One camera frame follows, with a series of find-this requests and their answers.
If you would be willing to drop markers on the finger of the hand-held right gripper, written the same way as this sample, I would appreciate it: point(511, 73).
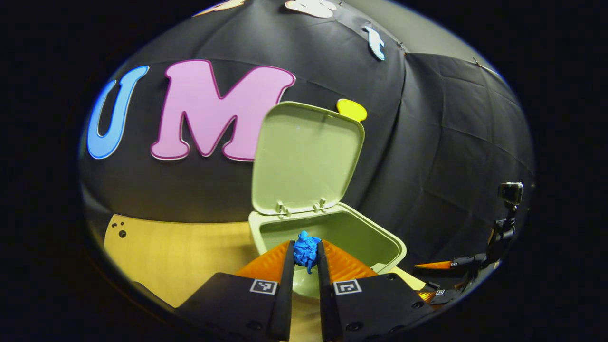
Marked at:
point(451, 271)
point(446, 292)

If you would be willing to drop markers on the blue paper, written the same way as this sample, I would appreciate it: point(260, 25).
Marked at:
point(306, 249)

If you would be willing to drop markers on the black backdrop cloth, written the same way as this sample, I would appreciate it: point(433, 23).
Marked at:
point(427, 156)

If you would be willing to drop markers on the wooden desktop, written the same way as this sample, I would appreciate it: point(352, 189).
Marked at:
point(190, 256)

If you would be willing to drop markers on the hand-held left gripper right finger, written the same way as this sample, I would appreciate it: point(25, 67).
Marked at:
point(325, 304)

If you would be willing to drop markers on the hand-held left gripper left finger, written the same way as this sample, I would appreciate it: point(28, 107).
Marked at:
point(284, 304)

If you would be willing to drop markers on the light green desktop garbage bin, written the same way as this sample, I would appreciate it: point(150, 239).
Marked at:
point(304, 161)

